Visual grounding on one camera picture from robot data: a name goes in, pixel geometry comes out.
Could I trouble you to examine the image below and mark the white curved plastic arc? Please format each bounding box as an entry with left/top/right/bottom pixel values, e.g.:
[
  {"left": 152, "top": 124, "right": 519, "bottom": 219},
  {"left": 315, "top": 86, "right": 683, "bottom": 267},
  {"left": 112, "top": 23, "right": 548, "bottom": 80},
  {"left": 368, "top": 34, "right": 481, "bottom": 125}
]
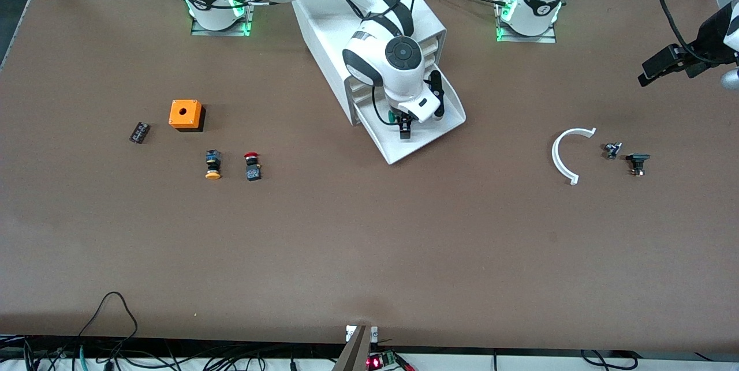
[{"left": 551, "top": 127, "right": 598, "bottom": 186}]

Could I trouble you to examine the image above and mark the circuit board with red light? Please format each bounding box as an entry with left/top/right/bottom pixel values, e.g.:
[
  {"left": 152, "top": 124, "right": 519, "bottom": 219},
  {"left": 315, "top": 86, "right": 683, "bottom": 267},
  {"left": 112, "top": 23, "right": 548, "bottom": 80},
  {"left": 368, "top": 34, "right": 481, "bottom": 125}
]
[{"left": 367, "top": 351, "right": 413, "bottom": 371}]

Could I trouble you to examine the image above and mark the orange button box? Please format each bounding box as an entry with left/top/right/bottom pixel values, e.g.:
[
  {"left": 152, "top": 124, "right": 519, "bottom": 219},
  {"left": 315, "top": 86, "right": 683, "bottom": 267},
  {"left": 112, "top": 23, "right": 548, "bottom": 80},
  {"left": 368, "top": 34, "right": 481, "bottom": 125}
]
[{"left": 168, "top": 99, "right": 207, "bottom": 133}]

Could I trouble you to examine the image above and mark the yellow push button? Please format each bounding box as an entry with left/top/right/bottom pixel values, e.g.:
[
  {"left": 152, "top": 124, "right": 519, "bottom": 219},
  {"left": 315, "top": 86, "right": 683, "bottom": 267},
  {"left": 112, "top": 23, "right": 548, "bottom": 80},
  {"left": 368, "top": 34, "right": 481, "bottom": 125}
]
[{"left": 204, "top": 149, "right": 223, "bottom": 181}]

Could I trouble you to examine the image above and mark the black switch part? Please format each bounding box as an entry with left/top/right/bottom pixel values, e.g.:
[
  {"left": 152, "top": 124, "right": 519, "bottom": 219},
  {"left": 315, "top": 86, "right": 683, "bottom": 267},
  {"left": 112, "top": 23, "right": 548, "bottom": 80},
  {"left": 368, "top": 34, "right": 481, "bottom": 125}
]
[{"left": 625, "top": 153, "right": 651, "bottom": 177}]

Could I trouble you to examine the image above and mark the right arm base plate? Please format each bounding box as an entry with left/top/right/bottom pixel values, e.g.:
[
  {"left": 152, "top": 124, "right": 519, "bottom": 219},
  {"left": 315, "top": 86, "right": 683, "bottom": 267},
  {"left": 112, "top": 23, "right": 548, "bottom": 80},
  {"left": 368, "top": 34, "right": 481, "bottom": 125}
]
[{"left": 191, "top": 0, "right": 256, "bottom": 37}]

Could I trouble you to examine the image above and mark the red push button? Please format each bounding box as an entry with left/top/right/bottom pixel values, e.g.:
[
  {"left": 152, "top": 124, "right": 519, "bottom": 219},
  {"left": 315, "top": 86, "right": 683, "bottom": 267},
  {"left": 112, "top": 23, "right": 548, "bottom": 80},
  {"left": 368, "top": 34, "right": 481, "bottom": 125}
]
[{"left": 243, "top": 152, "right": 263, "bottom": 182}]

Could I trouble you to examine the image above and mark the aluminium strut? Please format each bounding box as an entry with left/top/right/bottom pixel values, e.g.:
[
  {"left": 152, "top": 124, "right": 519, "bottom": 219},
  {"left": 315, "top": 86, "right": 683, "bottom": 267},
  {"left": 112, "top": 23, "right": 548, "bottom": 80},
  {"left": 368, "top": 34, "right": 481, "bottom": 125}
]
[{"left": 332, "top": 325, "right": 373, "bottom": 371}]

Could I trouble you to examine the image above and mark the black looped cable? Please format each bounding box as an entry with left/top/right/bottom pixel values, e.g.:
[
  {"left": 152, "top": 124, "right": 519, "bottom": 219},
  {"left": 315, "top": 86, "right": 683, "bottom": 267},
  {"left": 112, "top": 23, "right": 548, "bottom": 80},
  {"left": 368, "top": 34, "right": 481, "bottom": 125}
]
[{"left": 78, "top": 291, "right": 139, "bottom": 355}]

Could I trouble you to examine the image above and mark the white drawer cabinet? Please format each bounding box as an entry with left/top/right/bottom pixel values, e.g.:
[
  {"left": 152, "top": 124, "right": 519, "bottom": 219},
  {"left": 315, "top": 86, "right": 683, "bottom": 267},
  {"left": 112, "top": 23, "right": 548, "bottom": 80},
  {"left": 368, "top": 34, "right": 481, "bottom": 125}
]
[{"left": 292, "top": 0, "right": 447, "bottom": 127}]

